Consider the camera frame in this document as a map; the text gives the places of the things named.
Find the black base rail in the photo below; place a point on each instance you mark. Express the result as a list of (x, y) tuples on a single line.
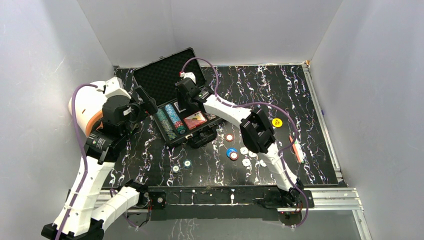
[(247, 202)]

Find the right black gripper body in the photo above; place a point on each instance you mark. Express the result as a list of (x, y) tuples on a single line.
[(185, 104)]

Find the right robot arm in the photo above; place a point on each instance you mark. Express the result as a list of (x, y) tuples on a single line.
[(256, 130)]

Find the green white pen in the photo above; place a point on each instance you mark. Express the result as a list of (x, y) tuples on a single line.
[(298, 152)]

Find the yellow round button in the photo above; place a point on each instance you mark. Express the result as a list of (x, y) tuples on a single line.
[(277, 122)]

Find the white and orange cylinder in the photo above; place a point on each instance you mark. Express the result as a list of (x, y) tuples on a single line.
[(88, 103)]

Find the black poker set case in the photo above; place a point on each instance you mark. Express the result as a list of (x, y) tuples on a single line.
[(159, 80)]

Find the teal white poker chip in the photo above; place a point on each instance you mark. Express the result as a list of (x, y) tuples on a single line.
[(176, 169)]

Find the red card deck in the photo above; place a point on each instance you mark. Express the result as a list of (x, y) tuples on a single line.
[(194, 120)]

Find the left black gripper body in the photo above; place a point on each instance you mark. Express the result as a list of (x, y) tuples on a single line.
[(145, 100)]

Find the red poker chip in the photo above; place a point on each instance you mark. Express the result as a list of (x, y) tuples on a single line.
[(229, 137), (234, 156)]

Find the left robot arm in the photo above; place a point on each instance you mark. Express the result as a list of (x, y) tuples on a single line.
[(105, 116)]

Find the orange pen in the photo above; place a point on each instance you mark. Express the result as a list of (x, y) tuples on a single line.
[(293, 139)]

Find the green blue chip stack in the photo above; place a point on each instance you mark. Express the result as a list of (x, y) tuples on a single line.
[(168, 129)]

